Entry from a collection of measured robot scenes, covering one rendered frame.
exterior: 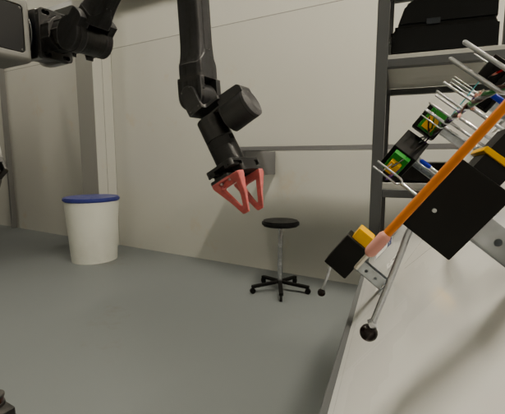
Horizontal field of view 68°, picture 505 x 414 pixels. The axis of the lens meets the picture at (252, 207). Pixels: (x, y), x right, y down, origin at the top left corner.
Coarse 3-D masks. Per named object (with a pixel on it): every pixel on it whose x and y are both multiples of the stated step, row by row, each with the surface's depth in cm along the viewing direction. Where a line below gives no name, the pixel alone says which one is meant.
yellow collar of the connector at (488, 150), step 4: (480, 148) 25; (484, 148) 24; (488, 148) 24; (472, 152) 27; (476, 152) 26; (480, 152) 25; (484, 152) 24; (488, 152) 24; (492, 152) 24; (496, 152) 24; (492, 156) 24; (496, 156) 24; (500, 156) 24; (496, 160) 24; (500, 160) 24; (504, 160) 24; (504, 164) 24
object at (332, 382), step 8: (360, 280) 85; (360, 288) 80; (352, 304) 71; (352, 312) 68; (344, 336) 59; (344, 344) 56; (336, 360) 52; (336, 368) 50; (336, 376) 48; (328, 384) 46; (328, 392) 45; (328, 400) 43; (320, 408) 42
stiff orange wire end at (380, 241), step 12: (504, 108) 14; (492, 120) 14; (480, 132) 15; (468, 144) 15; (456, 156) 15; (444, 168) 15; (432, 180) 16; (420, 192) 16; (408, 204) 16; (420, 204) 16; (408, 216) 16; (396, 228) 16; (372, 240) 17; (384, 240) 16; (372, 252) 16; (360, 264) 17
